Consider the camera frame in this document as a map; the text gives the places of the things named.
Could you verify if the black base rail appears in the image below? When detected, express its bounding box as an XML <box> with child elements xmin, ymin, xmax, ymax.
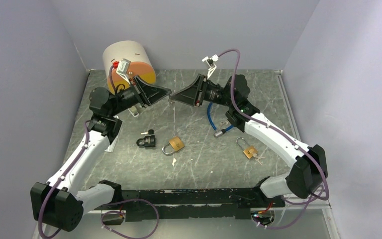
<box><xmin>97</xmin><ymin>187</ymin><xmax>285</xmax><ymax>222</ymax></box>

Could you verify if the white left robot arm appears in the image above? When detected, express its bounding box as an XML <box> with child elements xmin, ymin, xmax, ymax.
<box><xmin>30</xmin><ymin>76</ymin><xmax>172</xmax><ymax>239</ymax></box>

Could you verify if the blue cable lock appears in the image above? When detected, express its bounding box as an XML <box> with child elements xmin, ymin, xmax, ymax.
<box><xmin>206</xmin><ymin>103</ymin><xmax>234</xmax><ymax>138</ymax></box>

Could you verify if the long shackle brass padlock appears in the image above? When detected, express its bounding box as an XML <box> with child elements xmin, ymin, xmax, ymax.
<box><xmin>236</xmin><ymin>137</ymin><xmax>258</xmax><ymax>160</ymax></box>

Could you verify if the black padlock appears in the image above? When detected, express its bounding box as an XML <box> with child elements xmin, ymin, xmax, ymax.
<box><xmin>136</xmin><ymin>135</ymin><xmax>156</xmax><ymax>148</ymax></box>

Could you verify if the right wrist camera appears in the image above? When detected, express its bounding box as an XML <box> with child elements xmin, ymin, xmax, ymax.
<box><xmin>201</xmin><ymin>54</ymin><xmax>219</xmax><ymax>79</ymax></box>

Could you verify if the black head key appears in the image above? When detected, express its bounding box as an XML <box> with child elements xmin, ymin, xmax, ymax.
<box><xmin>141</xmin><ymin>129</ymin><xmax>154</xmax><ymax>135</ymax></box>

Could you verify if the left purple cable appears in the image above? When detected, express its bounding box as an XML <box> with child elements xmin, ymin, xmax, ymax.
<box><xmin>100</xmin><ymin>197</ymin><xmax>161</xmax><ymax>239</ymax></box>

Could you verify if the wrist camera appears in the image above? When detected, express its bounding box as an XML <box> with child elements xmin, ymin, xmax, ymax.
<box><xmin>201</xmin><ymin>54</ymin><xmax>219</xmax><ymax>79</ymax></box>
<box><xmin>112</xmin><ymin>59</ymin><xmax>131</xmax><ymax>81</ymax></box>

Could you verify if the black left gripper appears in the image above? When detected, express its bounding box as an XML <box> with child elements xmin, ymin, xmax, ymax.
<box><xmin>109</xmin><ymin>75</ymin><xmax>171</xmax><ymax>117</ymax></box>

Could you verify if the purple cable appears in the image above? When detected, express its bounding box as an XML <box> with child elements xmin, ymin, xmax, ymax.
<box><xmin>252</xmin><ymin>188</ymin><xmax>326</xmax><ymax>231</ymax></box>
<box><xmin>100</xmin><ymin>197</ymin><xmax>161</xmax><ymax>239</ymax></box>

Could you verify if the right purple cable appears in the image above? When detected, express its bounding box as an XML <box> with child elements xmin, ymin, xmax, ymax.
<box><xmin>252</xmin><ymin>188</ymin><xmax>326</xmax><ymax>231</ymax></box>

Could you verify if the beige cylinder drawer box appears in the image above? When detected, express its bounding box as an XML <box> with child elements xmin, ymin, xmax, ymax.
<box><xmin>102</xmin><ymin>40</ymin><xmax>156</xmax><ymax>93</ymax></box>

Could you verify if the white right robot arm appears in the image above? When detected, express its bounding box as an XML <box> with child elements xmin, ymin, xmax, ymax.
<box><xmin>170</xmin><ymin>74</ymin><xmax>327</xmax><ymax>207</ymax></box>

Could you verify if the plastic packaging card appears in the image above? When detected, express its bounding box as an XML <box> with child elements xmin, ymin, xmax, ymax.
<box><xmin>102</xmin><ymin>116</ymin><xmax>122</xmax><ymax>152</ymax></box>

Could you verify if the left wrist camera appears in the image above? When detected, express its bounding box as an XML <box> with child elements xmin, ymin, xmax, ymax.
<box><xmin>112</xmin><ymin>59</ymin><xmax>131</xmax><ymax>81</ymax></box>

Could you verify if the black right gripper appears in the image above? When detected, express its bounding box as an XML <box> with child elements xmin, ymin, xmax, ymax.
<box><xmin>171</xmin><ymin>74</ymin><xmax>235</xmax><ymax>108</ymax></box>

